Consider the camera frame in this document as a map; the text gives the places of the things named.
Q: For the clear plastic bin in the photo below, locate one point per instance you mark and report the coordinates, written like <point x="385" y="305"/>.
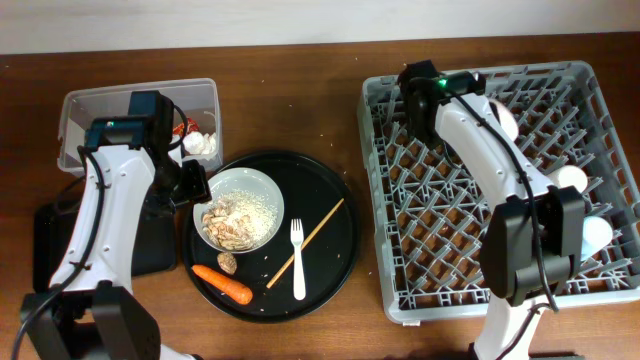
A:
<point x="198" y="98"/>

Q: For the wooden chopstick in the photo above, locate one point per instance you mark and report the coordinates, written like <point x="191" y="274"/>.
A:
<point x="304" y="243"/>

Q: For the white cup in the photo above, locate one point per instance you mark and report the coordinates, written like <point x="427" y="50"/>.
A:
<point x="569" y="175"/>

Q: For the rice and food scraps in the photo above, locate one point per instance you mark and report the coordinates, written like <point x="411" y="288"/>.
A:
<point x="239" y="221"/>

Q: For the blue cup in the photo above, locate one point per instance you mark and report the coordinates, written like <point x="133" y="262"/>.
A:
<point x="596" y="234"/>

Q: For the red snack wrapper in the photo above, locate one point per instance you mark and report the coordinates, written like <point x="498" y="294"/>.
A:
<point x="192" y="127"/>

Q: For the white tissue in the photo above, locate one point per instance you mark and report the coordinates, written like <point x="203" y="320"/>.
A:
<point x="197" y="143"/>

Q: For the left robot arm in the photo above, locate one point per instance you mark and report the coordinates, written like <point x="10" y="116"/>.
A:
<point x="89" y="310"/>

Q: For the orange carrot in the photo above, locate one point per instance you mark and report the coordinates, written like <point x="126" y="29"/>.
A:
<point x="238" y="292"/>

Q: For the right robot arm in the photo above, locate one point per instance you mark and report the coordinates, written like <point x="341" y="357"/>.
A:
<point x="533" y="244"/>

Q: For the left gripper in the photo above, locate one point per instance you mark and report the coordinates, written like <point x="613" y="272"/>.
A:
<point x="199" y="190"/>

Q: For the brown mushroom piece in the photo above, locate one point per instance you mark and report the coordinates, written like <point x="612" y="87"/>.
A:
<point x="227" y="262"/>

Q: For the white plastic fork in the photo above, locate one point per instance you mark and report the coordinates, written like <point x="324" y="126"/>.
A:
<point x="296" y="236"/>

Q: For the grey dishwasher rack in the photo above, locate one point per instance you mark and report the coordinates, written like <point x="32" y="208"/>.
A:
<point x="429" y="218"/>

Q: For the white bowl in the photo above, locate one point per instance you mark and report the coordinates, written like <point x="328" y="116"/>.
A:
<point x="506" y="119"/>

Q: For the black rectangular tray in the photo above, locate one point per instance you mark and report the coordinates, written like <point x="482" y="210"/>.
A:
<point x="154" y="250"/>

